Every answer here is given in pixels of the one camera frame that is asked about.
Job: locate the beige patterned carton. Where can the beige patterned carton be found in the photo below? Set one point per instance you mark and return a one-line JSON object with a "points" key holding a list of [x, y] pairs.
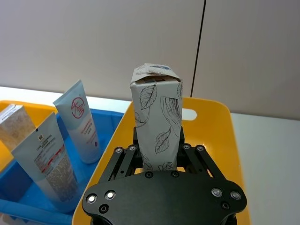
{"points": [[14, 126]]}

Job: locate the blue plastic bin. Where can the blue plastic bin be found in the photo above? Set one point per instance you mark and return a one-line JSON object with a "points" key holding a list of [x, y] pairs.
{"points": [[105, 126]]}

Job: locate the pale blue tube red circle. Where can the pale blue tube red circle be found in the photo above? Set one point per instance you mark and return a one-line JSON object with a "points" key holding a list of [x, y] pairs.
{"points": [[80, 126]]}

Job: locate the pale blue tube grey speckles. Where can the pale blue tube grey speckles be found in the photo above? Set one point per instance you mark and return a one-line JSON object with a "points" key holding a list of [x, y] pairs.
{"points": [[50, 164]]}

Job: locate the white carton with leaf print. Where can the white carton with leaf print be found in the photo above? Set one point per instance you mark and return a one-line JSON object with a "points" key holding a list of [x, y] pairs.
{"points": [[157, 122]]}

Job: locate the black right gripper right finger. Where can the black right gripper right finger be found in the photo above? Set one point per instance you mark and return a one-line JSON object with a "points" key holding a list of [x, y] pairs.
{"points": [[201, 161]]}

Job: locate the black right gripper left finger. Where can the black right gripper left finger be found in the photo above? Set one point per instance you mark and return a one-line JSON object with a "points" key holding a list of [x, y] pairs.
{"points": [[122, 161]]}

